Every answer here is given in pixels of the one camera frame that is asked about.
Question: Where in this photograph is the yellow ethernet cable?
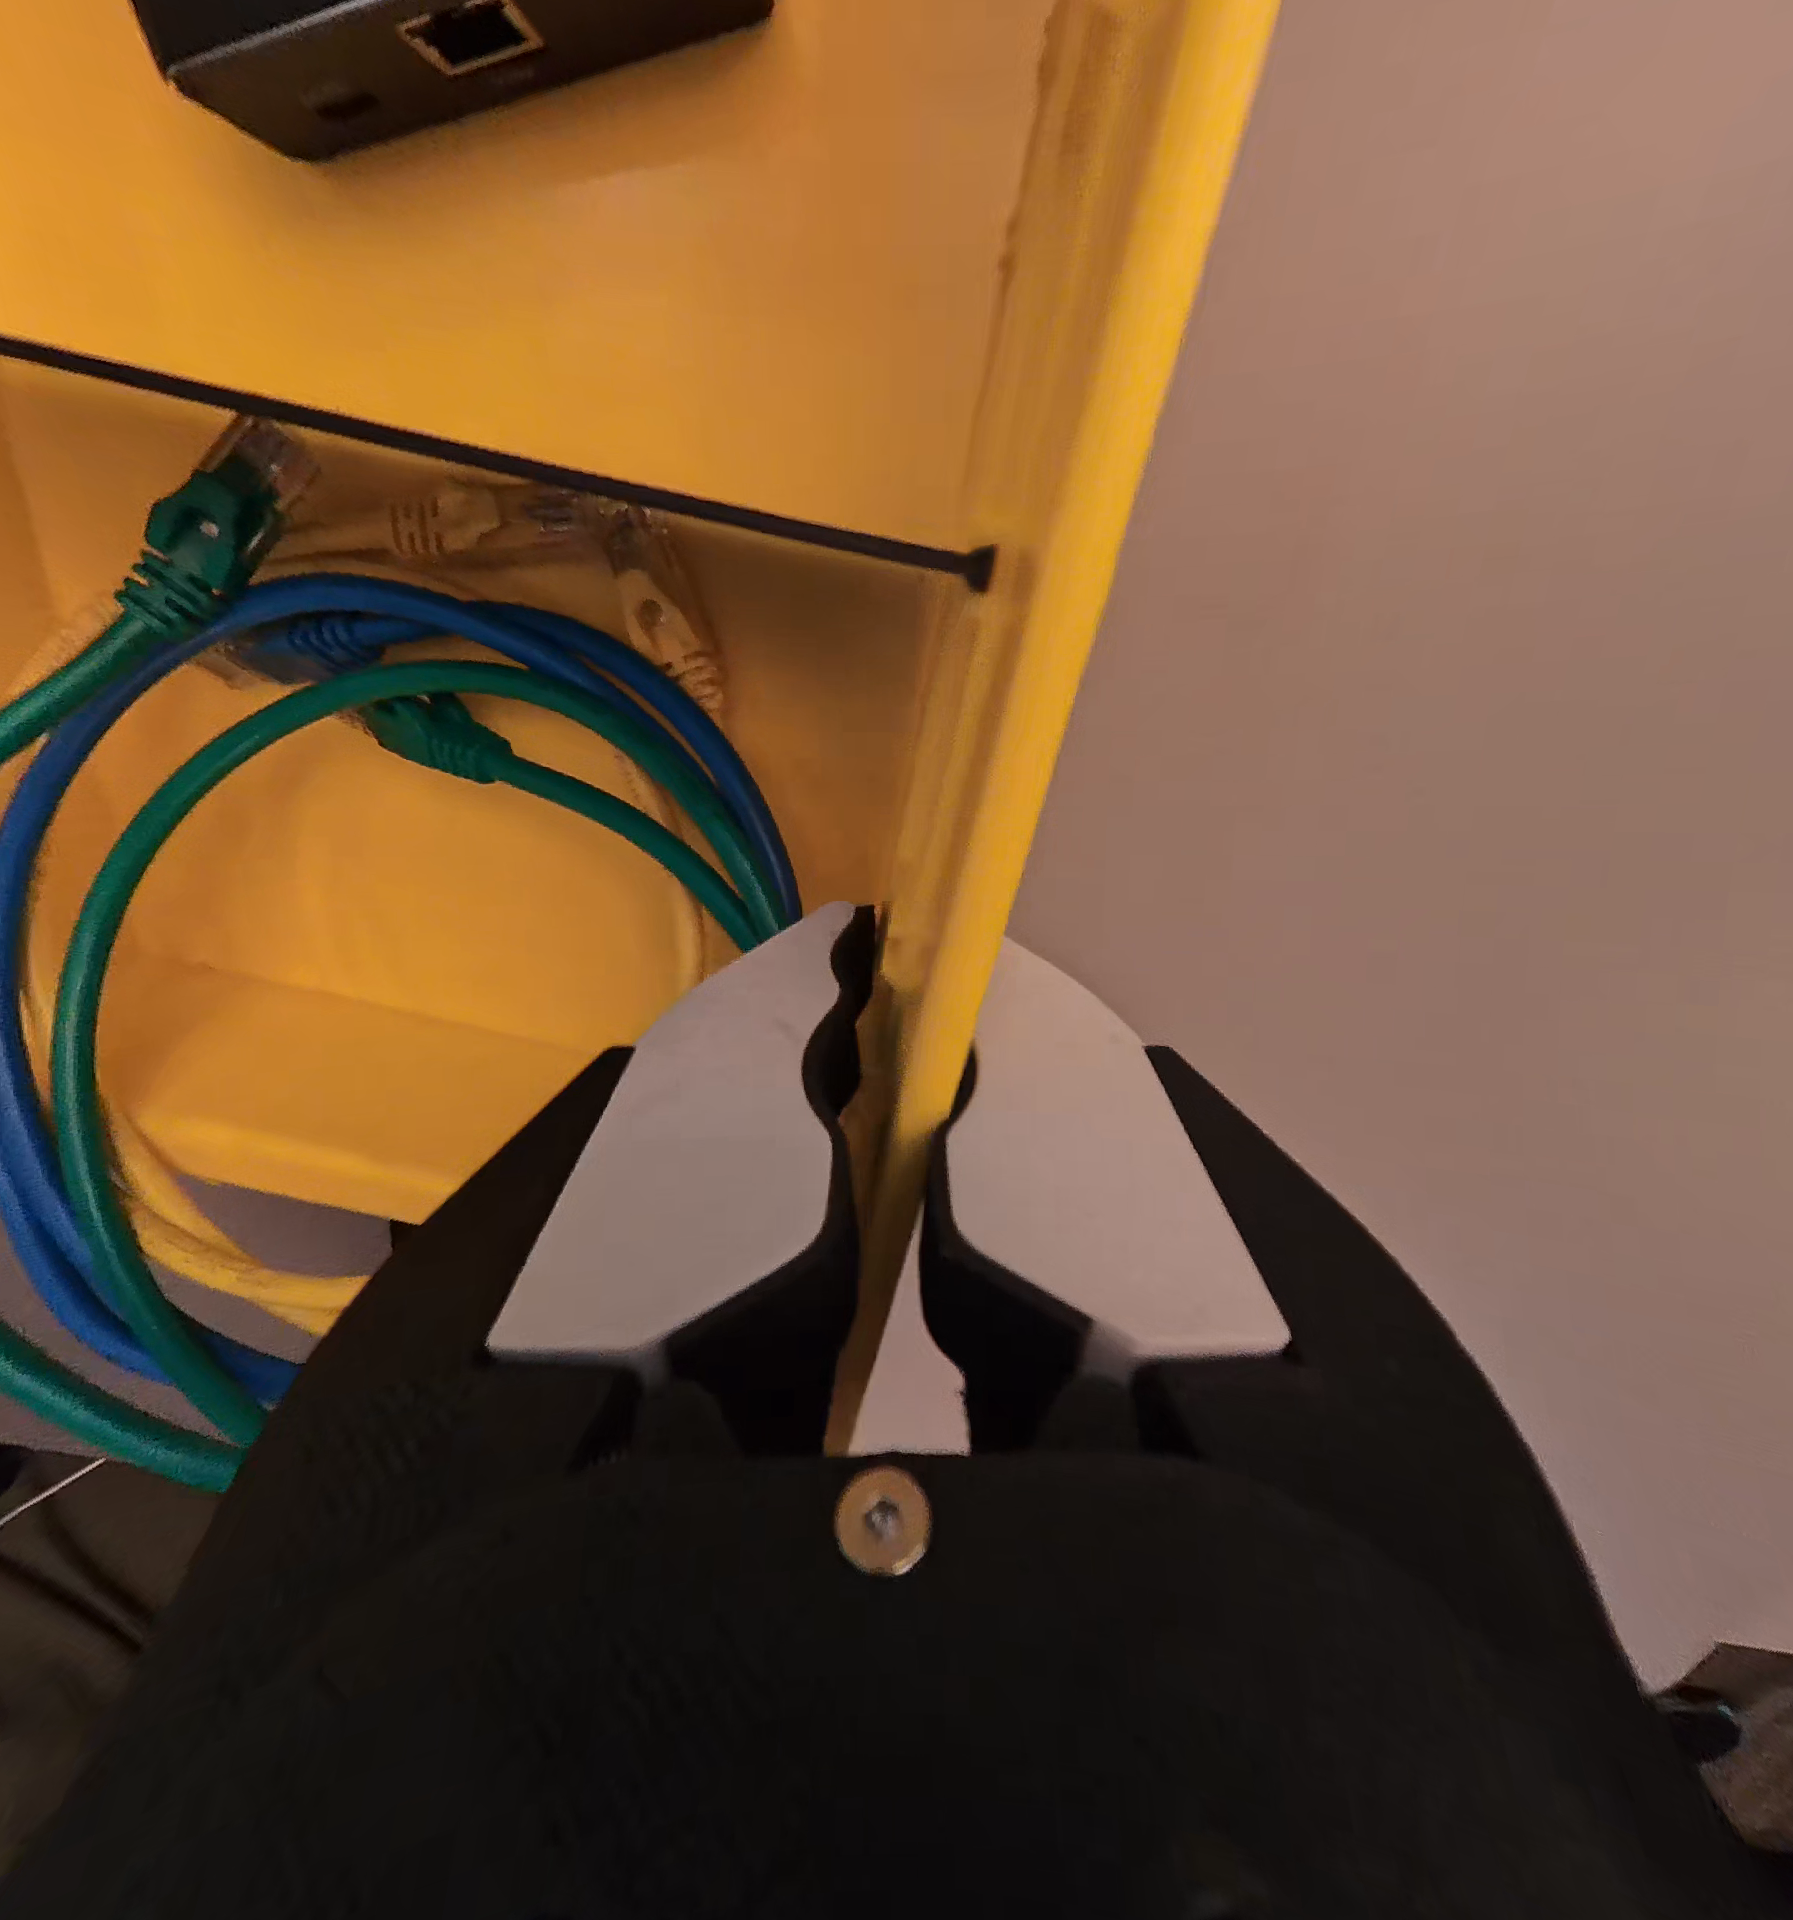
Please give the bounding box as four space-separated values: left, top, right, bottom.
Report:
0 420 733 1336

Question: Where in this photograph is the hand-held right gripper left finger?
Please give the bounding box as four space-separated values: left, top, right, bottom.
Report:
482 900 874 1360

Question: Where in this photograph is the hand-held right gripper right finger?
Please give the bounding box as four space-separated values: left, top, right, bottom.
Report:
918 938 1294 1367

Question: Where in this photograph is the green ethernet cable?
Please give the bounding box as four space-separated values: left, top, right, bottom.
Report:
0 465 808 1494

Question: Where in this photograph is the yellow plastic bin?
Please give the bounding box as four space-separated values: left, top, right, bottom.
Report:
0 0 1279 1456

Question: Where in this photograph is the dark bin divider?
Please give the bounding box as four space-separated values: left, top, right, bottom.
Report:
0 319 997 597

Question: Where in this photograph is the blue ethernet cable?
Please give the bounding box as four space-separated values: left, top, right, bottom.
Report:
0 570 800 1404

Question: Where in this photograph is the thin white cable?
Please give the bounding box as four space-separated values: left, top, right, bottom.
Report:
0 1452 105 1601

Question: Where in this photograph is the black network switch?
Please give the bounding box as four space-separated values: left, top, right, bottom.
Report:
131 0 776 164

